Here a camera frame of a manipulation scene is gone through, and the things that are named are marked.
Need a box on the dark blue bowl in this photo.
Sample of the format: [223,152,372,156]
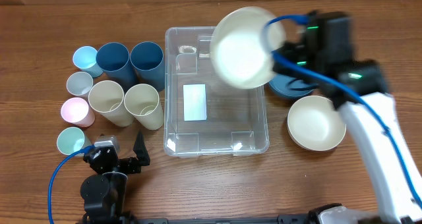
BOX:
[268,74,317,99]

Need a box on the dark blue tall cup left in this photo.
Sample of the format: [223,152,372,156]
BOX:
[96,42,139,92]

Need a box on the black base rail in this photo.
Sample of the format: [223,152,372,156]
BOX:
[136,214,309,224]

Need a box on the cream tall cup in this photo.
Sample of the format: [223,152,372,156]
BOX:
[88,80,134,127]
[123,84,164,130]

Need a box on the left blue cable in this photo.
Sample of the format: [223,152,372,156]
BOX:
[47,146,96,224]

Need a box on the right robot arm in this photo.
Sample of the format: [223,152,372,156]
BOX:
[270,11,421,223]

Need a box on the cream tall cup right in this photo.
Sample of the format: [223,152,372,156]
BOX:
[123,84,164,130]

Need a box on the pink small cup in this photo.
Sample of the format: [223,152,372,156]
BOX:
[61,98,95,127]

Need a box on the grey small cup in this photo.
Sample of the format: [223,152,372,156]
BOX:
[66,71,94,98]

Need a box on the white label in bin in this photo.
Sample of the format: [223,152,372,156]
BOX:
[183,84,207,121]

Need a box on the cream bowl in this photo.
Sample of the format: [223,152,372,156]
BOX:
[210,7,276,89]
[287,96,346,152]

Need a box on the dark blue tall cup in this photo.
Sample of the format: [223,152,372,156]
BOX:
[96,42,139,92]
[130,42,165,92]

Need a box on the right blue cable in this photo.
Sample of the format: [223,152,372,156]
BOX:
[262,14,422,208]

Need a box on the dark blue tall cup right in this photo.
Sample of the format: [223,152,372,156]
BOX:
[130,42,165,92]

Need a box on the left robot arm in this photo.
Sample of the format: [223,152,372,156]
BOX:
[80,132,150,224]

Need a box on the mint green small cup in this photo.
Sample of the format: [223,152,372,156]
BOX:
[56,127,92,155]

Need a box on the cream tall cup left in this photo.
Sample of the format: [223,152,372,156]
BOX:
[88,80,134,127]

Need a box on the light blue small cup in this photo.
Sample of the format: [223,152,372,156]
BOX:
[73,46,103,78]

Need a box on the blue cable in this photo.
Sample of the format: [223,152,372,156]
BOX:
[47,146,96,224]
[262,14,422,208]

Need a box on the clear plastic storage bin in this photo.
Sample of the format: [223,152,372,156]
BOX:
[164,26,270,157]

